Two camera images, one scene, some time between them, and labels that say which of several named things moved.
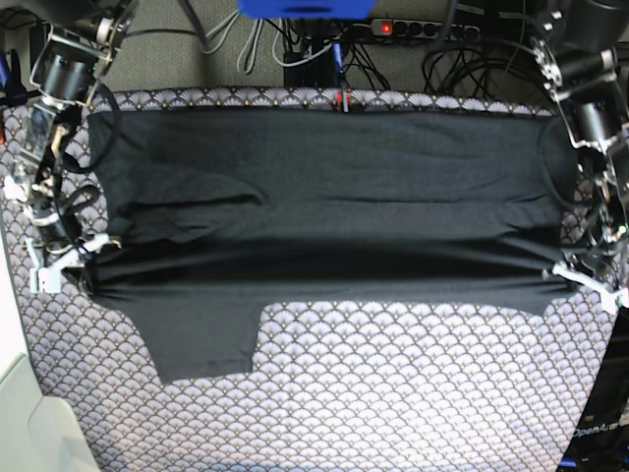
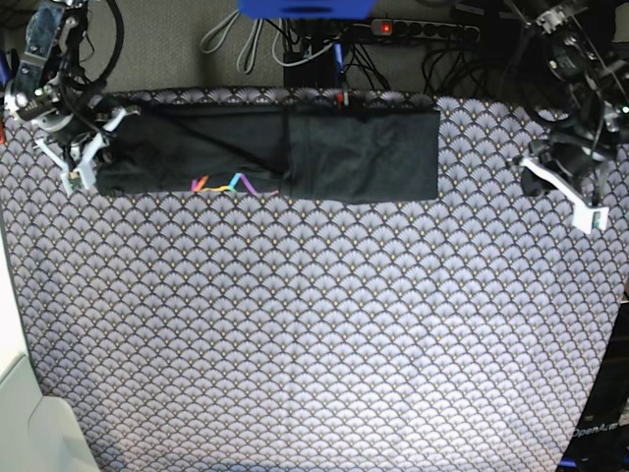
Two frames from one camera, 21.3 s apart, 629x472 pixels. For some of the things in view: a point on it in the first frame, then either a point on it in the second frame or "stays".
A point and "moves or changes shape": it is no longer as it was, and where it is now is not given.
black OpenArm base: (600, 441) stays
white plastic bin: (38, 433) stays
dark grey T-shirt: (207, 214) moves or changes shape
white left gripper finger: (609, 296) -> (590, 218)
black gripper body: (53, 211) -> (75, 128)
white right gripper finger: (77, 258) -> (85, 169)
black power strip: (426, 29) stays
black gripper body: (600, 256) -> (575, 156)
